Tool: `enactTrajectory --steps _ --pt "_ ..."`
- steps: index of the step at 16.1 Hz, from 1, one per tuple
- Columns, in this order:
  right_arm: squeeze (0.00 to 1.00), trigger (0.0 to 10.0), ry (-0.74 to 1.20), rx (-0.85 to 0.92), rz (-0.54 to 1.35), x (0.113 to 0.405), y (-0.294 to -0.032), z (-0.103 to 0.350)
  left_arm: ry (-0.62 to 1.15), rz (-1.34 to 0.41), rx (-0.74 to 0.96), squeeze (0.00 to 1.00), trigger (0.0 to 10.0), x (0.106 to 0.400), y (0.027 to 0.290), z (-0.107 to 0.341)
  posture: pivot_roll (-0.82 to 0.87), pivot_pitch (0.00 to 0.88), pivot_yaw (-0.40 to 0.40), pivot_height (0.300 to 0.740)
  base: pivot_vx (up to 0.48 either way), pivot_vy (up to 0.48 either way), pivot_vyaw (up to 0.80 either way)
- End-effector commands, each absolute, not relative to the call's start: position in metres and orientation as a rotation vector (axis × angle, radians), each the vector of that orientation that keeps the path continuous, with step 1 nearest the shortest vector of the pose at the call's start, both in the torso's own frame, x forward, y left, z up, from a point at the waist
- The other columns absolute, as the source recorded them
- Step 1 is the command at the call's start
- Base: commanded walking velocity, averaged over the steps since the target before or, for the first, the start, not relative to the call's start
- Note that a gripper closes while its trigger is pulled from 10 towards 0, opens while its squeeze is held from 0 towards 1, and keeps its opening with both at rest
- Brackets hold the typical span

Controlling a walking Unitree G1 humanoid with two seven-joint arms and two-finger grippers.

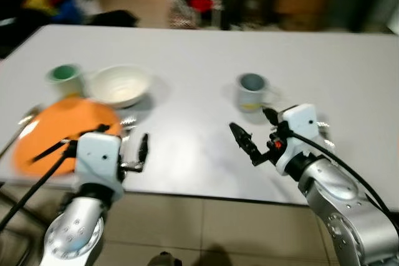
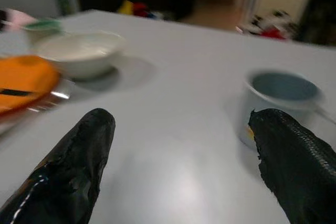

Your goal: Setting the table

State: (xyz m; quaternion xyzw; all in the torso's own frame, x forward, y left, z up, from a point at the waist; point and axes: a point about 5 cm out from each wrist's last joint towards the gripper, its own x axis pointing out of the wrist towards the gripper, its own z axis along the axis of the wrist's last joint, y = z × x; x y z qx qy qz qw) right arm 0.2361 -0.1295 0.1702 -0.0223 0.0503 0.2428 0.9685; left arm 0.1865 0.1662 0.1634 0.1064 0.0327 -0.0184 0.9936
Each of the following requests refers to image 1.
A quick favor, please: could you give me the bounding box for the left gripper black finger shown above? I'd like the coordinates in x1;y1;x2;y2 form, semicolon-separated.
30;140;77;163
120;133;150;174

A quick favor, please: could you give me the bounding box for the orange plate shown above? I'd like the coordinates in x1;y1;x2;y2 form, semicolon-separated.
12;96;123;178

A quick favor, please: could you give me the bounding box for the metal fork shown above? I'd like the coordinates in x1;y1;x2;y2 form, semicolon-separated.
315;119;339;154
118;113;140;156

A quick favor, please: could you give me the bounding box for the grey mug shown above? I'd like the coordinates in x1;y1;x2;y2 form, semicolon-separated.
235;72;279;113

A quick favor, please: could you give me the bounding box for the metal spoon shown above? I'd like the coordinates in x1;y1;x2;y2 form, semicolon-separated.
0;105;44;156

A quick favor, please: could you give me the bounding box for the white ribbed bowl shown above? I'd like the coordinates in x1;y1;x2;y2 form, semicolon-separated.
89;64;153;109

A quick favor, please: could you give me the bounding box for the green mug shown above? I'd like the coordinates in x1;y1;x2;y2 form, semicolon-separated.
46;63;86;99

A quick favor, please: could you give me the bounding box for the dark robot foot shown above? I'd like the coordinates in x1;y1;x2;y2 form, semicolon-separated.
148;251;183;266

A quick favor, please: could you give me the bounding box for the brown cardboard box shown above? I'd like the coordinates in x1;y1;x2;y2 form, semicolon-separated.
274;0;332;31

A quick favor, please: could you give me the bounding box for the black bag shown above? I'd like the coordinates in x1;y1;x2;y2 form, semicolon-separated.
86;9;139;29

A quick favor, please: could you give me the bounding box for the colourful toy pile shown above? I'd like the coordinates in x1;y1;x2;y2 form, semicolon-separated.
21;0;85;25

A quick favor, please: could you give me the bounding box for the red and white clutter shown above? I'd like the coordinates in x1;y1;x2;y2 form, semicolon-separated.
167;0;218;30

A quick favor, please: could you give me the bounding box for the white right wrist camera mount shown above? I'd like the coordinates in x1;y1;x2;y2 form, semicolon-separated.
276;103;323;176

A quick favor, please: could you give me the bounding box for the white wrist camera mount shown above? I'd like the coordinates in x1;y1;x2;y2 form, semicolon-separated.
276;103;323;176
74;131;124;186

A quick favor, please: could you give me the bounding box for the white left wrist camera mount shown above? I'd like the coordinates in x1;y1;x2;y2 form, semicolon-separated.
74;131;124;186

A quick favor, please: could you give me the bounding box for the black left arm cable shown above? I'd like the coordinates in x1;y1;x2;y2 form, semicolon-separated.
0;153;70;232

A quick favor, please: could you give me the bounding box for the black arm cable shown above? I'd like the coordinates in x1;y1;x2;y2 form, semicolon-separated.
0;153;70;232
288;130;399;232

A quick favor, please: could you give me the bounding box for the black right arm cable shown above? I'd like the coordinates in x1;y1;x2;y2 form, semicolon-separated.
288;130;399;232

